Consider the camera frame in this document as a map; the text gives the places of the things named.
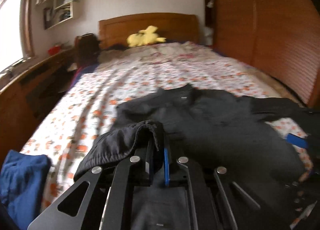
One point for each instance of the white wall shelf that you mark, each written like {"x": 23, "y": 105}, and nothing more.
{"x": 57, "y": 12}

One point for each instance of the window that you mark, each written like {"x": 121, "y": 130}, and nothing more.
{"x": 12, "y": 48}

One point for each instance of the floral quilt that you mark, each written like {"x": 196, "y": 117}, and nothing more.
{"x": 165, "y": 49}

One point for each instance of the yellow plush toy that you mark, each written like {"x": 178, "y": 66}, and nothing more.
{"x": 144, "y": 37}

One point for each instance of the dark wooden chair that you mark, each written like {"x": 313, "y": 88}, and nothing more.
{"x": 86, "y": 50}

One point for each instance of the orange print bed sheet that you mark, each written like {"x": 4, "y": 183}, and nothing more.
{"x": 88, "y": 109}

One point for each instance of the red bowl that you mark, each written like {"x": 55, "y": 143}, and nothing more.
{"x": 54, "y": 50}

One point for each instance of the folded blue garment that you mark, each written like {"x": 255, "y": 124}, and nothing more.
{"x": 22, "y": 184}

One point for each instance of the black jacket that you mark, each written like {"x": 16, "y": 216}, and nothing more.
{"x": 214, "y": 128}

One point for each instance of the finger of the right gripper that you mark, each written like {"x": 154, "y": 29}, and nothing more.
{"x": 297, "y": 141}

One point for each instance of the wooden louvred wardrobe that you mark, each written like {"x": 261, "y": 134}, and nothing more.
{"x": 278, "y": 37}

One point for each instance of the wooden desk counter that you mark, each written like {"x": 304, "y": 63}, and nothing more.
{"x": 29, "y": 98}

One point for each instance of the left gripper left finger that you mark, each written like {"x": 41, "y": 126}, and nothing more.
{"x": 147, "y": 160}

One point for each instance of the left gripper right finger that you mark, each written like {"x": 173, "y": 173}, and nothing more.
{"x": 168, "y": 164}

